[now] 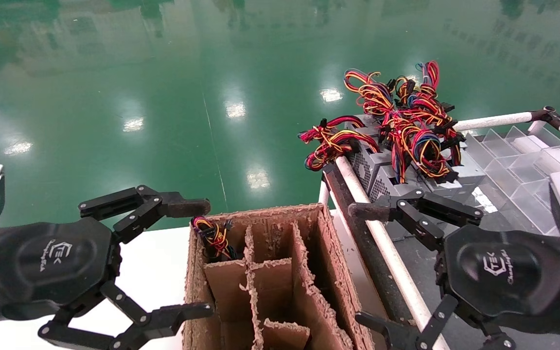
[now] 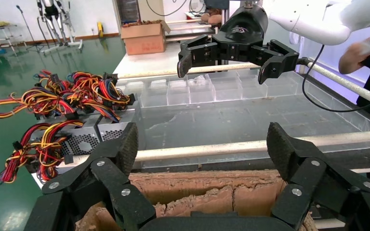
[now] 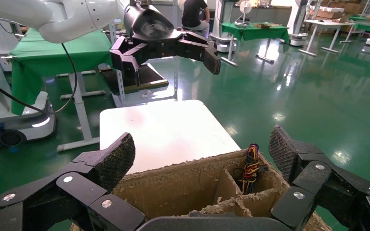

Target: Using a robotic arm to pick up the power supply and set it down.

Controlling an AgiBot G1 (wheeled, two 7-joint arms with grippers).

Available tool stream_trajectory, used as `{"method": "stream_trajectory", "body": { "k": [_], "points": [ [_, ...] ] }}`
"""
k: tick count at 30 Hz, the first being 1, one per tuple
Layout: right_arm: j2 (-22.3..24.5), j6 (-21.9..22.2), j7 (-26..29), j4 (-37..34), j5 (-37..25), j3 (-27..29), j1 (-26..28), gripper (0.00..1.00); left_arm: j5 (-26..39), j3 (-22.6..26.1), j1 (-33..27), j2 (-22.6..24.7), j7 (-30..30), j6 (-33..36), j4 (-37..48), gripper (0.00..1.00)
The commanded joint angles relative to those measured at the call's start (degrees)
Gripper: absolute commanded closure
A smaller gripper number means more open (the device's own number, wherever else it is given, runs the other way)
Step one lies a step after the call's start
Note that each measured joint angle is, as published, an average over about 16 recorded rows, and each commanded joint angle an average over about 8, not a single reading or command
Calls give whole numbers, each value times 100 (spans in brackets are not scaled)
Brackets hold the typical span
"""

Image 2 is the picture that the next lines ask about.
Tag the brown shipping carton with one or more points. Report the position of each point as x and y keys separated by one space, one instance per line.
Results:
x=143 y=39

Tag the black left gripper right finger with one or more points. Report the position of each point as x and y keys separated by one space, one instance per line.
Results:
x=316 y=172

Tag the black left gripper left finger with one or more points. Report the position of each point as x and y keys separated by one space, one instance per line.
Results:
x=108 y=178

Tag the brown cardboard box with dividers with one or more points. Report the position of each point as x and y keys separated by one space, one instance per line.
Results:
x=204 y=183

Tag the brown plush toy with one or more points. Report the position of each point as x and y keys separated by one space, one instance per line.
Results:
x=212 y=17

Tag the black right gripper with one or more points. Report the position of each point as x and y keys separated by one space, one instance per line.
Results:
x=242 y=32

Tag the black pipe connector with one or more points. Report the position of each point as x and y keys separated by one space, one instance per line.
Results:
x=303 y=61

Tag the clear acrylic compartment organizer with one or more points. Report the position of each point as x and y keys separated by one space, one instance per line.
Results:
x=204 y=92

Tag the white frame pipe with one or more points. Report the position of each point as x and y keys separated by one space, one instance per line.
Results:
x=159 y=71
x=347 y=84
x=204 y=148

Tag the yellow upright object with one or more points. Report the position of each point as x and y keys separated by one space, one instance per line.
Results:
x=100 y=28

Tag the bare person forearm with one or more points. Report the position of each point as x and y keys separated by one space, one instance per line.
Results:
x=351 y=59

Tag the black tripod stand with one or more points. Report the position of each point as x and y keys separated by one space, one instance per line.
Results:
x=18 y=7

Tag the dark grey cabinet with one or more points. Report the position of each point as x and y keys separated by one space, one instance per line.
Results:
x=127 y=9

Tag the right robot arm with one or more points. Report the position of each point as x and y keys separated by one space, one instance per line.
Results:
x=316 y=25

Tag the black frame rail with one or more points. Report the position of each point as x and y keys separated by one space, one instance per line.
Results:
x=220 y=165

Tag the white pipe rack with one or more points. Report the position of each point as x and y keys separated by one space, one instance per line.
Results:
x=185 y=21

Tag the humanoid robot on stand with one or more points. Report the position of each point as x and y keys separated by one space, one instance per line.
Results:
x=49 y=9

